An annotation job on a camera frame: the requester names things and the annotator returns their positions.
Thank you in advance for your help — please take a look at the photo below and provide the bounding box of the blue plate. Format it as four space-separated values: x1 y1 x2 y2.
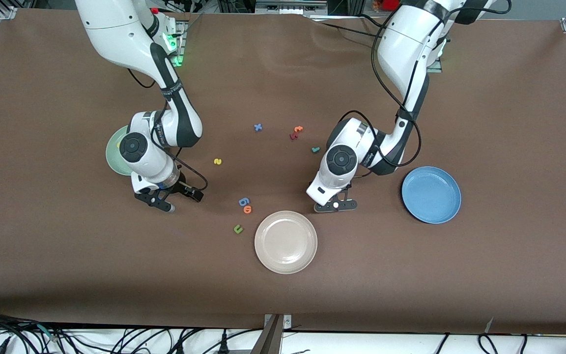
401 166 462 225

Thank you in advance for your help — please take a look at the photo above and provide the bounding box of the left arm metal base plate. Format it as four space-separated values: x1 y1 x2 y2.
423 49 444 73

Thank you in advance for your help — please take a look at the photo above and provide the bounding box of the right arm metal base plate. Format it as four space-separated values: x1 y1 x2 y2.
163 20 188 68

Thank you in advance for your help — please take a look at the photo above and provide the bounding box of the thin black right gripper cable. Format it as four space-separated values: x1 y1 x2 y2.
168 150 209 192

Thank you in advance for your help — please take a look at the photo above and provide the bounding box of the black base cable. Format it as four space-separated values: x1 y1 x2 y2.
308 14 392 41

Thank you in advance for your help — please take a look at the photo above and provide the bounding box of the beige plate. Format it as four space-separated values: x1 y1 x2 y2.
254 210 318 274

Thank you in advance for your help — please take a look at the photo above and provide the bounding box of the green plate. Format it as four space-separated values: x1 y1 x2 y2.
105 125 139 177

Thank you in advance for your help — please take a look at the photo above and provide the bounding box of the aluminium profile post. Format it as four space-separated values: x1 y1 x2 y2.
250 314 292 354

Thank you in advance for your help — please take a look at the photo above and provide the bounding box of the teal cable connector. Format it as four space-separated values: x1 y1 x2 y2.
36 324 62 342

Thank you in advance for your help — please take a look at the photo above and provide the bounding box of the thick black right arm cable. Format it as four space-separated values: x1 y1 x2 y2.
127 68 158 90

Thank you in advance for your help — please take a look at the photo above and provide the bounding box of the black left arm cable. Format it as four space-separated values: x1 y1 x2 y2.
337 0 512 170

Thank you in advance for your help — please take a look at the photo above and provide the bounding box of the brown table cover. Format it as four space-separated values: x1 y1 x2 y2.
0 10 566 335

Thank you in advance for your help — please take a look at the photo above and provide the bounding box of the grey metal device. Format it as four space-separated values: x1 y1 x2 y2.
255 0 329 15

